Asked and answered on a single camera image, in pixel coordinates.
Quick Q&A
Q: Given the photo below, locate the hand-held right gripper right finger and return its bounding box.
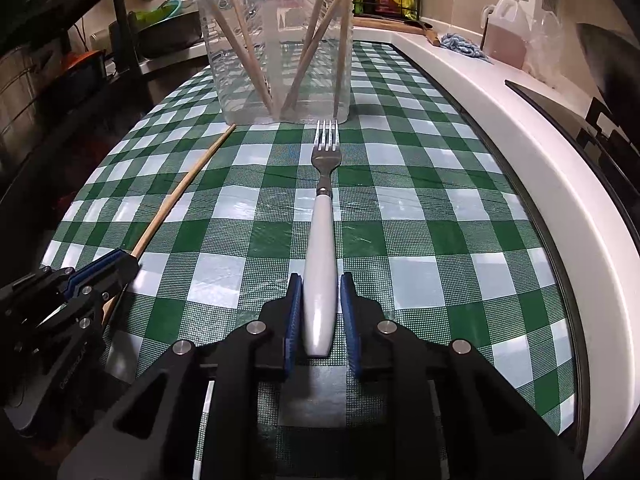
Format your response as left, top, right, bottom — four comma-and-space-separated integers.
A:
339, 272, 586, 480

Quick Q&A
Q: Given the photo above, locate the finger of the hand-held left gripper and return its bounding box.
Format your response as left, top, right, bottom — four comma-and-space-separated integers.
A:
70, 260, 141, 331
55, 247, 138, 293

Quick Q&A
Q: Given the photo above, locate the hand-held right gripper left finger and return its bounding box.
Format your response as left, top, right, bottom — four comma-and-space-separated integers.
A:
57, 274, 304, 480

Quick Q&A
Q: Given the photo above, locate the white-handled metal fork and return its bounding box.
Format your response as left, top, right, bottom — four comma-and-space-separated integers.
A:
301, 119, 340, 359

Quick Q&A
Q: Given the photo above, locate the clear plastic container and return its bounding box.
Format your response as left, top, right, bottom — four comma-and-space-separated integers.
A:
194, 0, 357, 126

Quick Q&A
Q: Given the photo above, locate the green checkered tablecloth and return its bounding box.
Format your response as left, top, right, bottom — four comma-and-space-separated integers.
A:
40, 40, 581, 480

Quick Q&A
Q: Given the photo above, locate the orange plastic item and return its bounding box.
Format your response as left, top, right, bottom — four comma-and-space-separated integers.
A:
62, 50, 108, 78

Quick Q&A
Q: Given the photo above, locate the black frying pan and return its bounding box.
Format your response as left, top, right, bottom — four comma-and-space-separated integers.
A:
135, 10, 206, 58

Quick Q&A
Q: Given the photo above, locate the black metal shelf rack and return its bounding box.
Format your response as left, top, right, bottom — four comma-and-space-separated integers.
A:
0, 0, 143, 171

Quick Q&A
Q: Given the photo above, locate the green plastic bowl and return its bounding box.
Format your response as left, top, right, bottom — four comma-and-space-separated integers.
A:
132, 0, 185, 28

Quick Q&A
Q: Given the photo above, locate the black induction cooktop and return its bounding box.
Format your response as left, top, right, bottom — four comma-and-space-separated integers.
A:
505, 79, 640, 241

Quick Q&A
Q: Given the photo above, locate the blue knitted cloth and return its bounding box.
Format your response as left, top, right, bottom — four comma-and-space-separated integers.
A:
439, 32, 493, 63

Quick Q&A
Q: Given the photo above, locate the wooden cutting board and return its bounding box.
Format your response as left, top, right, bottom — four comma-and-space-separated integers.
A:
352, 15, 441, 46

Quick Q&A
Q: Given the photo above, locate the plastic jug of brown liquid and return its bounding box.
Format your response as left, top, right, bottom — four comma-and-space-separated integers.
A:
481, 0, 533, 66

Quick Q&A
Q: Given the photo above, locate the clear empty plastic bottle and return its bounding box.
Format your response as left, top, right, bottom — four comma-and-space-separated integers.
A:
522, 10, 576, 86

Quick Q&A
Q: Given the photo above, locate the dark metal wok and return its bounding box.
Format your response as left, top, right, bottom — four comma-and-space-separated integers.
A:
575, 22, 640, 111

